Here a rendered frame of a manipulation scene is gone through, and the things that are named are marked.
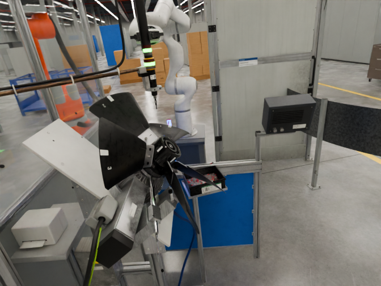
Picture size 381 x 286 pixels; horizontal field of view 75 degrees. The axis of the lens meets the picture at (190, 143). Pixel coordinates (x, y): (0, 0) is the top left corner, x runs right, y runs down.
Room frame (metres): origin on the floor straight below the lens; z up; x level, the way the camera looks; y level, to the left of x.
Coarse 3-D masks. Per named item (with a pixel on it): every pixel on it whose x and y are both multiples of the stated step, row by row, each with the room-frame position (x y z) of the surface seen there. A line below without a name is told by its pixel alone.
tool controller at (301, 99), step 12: (276, 96) 1.40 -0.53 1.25; (288, 96) 1.38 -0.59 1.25; (300, 96) 1.37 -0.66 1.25; (264, 108) 1.39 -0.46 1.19; (276, 108) 1.30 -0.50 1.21; (288, 108) 1.30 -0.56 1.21; (300, 108) 1.30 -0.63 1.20; (312, 108) 1.30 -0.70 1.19; (264, 120) 1.39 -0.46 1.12; (276, 120) 1.32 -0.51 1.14; (288, 120) 1.32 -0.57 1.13; (300, 120) 1.32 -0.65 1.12; (276, 132) 1.35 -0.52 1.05
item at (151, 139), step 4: (144, 132) 1.00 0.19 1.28; (148, 132) 1.00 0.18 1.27; (152, 132) 1.00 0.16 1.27; (140, 136) 0.98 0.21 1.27; (144, 136) 0.98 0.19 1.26; (148, 136) 0.99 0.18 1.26; (152, 136) 0.99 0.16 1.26; (156, 136) 0.99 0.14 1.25; (144, 140) 0.97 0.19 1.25; (148, 140) 0.97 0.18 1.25; (152, 140) 0.98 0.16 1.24; (148, 144) 0.96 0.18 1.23
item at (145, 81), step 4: (140, 68) 1.00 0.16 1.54; (144, 68) 1.01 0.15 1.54; (140, 72) 1.00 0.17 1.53; (144, 72) 1.01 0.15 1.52; (140, 76) 1.01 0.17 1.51; (144, 76) 1.00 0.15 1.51; (148, 76) 1.02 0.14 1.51; (144, 80) 1.02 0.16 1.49; (148, 80) 1.02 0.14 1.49; (144, 84) 1.02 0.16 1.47; (148, 84) 1.02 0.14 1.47; (144, 88) 1.03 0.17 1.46; (148, 88) 1.01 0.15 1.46; (152, 88) 1.01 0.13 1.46; (156, 88) 1.01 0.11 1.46; (160, 88) 1.03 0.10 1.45
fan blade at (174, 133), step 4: (152, 124) 1.27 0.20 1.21; (156, 124) 1.28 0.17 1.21; (160, 124) 1.29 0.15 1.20; (164, 124) 1.30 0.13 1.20; (152, 128) 1.23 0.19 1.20; (156, 128) 1.23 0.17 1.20; (160, 128) 1.24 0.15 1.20; (164, 128) 1.24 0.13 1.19; (168, 128) 1.24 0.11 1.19; (172, 128) 1.25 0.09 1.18; (176, 128) 1.27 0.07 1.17; (156, 132) 1.19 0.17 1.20; (160, 132) 1.19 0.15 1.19; (164, 132) 1.18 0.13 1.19; (168, 132) 1.18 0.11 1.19; (172, 132) 1.19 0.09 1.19; (176, 132) 1.20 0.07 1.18; (180, 132) 1.22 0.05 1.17; (184, 132) 1.24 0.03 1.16; (188, 132) 1.27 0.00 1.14; (168, 136) 1.13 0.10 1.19; (172, 136) 1.14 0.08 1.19; (176, 136) 1.14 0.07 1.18; (180, 136) 1.15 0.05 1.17; (176, 140) 1.09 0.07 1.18
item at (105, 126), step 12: (108, 120) 0.77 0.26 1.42; (108, 132) 0.74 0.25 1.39; (120, 132) 0.78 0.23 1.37; (108, 144) 0.71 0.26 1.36; (120, 144) 0.75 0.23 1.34; (132, 144) 0.80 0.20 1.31; (144, 144) 0.85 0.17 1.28; (108, 156) 0.69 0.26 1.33; (120, 156) 0.73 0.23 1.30; (132, 156) 0.78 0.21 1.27; (144, 156) 0.84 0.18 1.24; (120, 168) 0.72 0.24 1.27; (132, 168) 0.77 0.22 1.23; (108, 180) 0.65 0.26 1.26; (120, 180) 0.70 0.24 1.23
